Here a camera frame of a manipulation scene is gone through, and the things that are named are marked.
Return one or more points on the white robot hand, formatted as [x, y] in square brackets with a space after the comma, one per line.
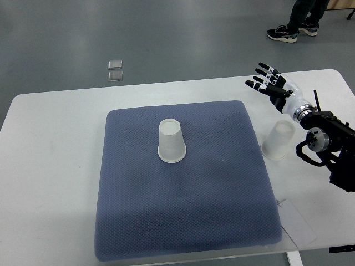
[273, 84]

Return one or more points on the white paper cup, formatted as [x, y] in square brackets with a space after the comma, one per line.
[276, 144]
[171, 148]

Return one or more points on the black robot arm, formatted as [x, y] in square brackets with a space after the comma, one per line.
[329, 142]

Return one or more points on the person in dark trousers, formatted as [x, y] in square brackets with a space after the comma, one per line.
[305, 16]

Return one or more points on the white paper cup on cushion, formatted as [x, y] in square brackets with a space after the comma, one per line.
[171, 148]

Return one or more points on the blue textured cushion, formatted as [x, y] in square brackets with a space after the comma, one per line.
[218, 196]

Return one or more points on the white paper tag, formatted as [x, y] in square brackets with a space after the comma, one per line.
[294, 225]

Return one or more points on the upper clear floor plate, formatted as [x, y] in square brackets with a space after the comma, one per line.
[115, 64]

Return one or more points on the white table leg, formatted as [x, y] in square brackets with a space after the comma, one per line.
[294, 258]

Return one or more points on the black table control panel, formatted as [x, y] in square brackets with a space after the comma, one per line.
[342, 249]

